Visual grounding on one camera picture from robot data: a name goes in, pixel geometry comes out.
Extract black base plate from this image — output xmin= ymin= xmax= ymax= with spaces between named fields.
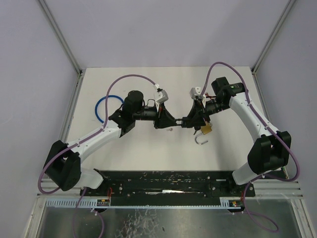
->
xmin=85 ymin=171 xmax=255 ymax=206

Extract black-headed keys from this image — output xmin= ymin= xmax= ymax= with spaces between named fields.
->
xmin=193 ymin=126 xmax=201 ymax=135

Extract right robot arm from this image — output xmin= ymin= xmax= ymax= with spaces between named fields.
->
xmin=181 ymin=77 xmax=291 ymax=185

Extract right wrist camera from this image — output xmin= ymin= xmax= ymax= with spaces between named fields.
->
xmin=190 ymin=87 xmax=206 ymax=106

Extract purple cable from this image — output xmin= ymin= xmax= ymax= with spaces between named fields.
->
xmin=37 ymin=73 xmax=159 ymax=238
xmin=201 ymin=61 xmax=303 ymax=233

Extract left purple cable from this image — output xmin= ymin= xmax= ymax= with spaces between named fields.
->
xmin=37 ymin=73 xmax=159 ymax=238

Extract red cable padlock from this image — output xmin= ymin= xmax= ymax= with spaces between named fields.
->
xmin=205 ymin=93 xmax=216 ymax=99

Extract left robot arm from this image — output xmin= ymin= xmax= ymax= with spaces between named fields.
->
xmin=43 ymin=88 xmax=177 ymax=191

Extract blue cable lock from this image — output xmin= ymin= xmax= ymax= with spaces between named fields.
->
xmin=95 ymin=95 xmax=124 ymax=123

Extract large brass padlock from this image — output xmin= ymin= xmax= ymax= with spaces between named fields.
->
xmin=194 ymin=124 xmax=212 ymax=145

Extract black padlock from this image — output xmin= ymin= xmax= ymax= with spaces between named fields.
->
xmin=174 ymin=119 xmax=187 ymax=128

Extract aluminium frame post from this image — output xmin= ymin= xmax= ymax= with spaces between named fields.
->
xmin=37 ymin=0 xmax=82 ymax=74
xmin=251 ymin=0 xmax=297 ymax=74

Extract aluminium frame post right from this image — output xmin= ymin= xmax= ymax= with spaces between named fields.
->
xmin=251 ymin=0 xmax=297 ymax=74

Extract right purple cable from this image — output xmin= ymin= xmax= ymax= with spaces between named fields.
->
xmin=201 ymin=61 xmax=303 ymax=233

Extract aluminium frame post left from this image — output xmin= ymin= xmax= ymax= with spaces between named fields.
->
xmin=37 ymin=0 xmax=82 ymax=74

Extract grey slotted cable duct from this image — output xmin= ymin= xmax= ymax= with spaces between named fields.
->
xmin=45 ymin=198 xmax=243 ymax=210

